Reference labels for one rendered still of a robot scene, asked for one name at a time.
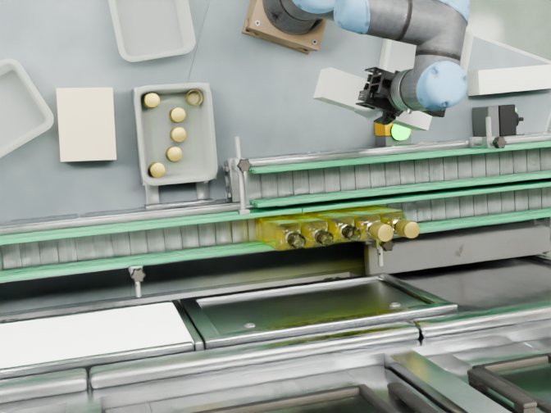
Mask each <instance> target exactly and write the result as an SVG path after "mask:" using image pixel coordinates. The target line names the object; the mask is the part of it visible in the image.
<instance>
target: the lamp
mask: <svg viewBox="0 0 551 413"><path fill-rule="evenodd" d="M390 134H391V136H392V138H393V139H395V140H404V139H406V138H407V137H408V136H409V134H410V129H408V128H405V127H402V126H400V125H396V124H393V125H392V126H391V129H390Z"/></svg>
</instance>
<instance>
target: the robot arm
mask: <svg viewBox="0 0 551 413"><path fill-rule="evenodd" d="M262 4H263V9H264V12H265V14H266V17H267V19H268V20H269V21H270V22H271V23H272V24H273V25H274V26H275V27H276V28H277V29H278V30H280V31H282V32H284V33H286V34H305V33H307V32H308V31H310V30H313V29H314V28H316V27H317V26H318V25H319V24H320V23H321V22H322V20H323V19H326V20H332V21H334V22H335V23H336V24H337V26H338V27H340V28H341V29H345V30H348V31H352V32H354V33H358V34H367V35H370V36H375V37H379V38H383V39H390V40H393V41H397V42H401V43H408V44H412V45H416V46H417V47H416V53H415V61H414V66H413V68H412V69H407V70H403V71H399V70H396V71H395V72H394V73H393V72H390V71H387V70H383V69H381V68H378V67H372V68H368V69H365V73H367V74H368V77H367V82H369V83H365V86H364V88H363V90H362V91H360V92H359V96H358V100H359V101H363V102H357V103H355V105H358V106H360V107H365V108H370V109H359V108H357V109H354V112H355V113H357V114H359V115H361V116H364V117H366V119H367V120H369V121H372V122H375V123H378V124H382V125H389V124H390V123H391V122H392V121H393V120H395V119H396V116H397V117H399V116H400V115H401V114H402V113H403V112H404V111H406V112H407V113H408V114H412V112H413V111H421V112H423V113H426V114H427V115H429V116H434V117H444V114H445V111H446V108H449V107H453V106H455V105H457V104H458V103H460V101H461V100H462V99H463V98H464V96H465V94H466V92H467V77H466V74H465V72H464V70H463V69H462V68H461V67H460V65H461V56H462V48H463V43H464V38H465V33H466V28H467V26H468V16H469V9H470V8H469V5H470V0H262ZM379 73H381V74H379Z"/></svg>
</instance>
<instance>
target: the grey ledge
mask: <svg viewBox="0 0 551 413"><path fill-rule="evenodd" d="M392 242H393V243H394V246H393V250H392V251H387V252H385V251H383V249H382V251H383V266H378V256H377V249H376V248H374V247H373V246H372V244H367V245H366V244H363V245H364V258H365V271H366V275H371V274H378V273H387V274H394V273H401V272H407V271H414V270H425V269H432V268H439V267H445V266H456V265H463V264H470V263H476V262H482V261H494V260H501V259H508V258H514V257H520V256H532V255H539V254H545V255H551V244H550V237H549V227H545V226H544V223H543V224H537V225H533V224H530V221H529V220H528V221H519V222H512V223H506V224H498V225H485V226H478V227H471V228H464V229H451V230H443V231H436V232H429V233H422V234H418V235H417V236H416V237H415V238H407V237H401V238H392Z"/></svg>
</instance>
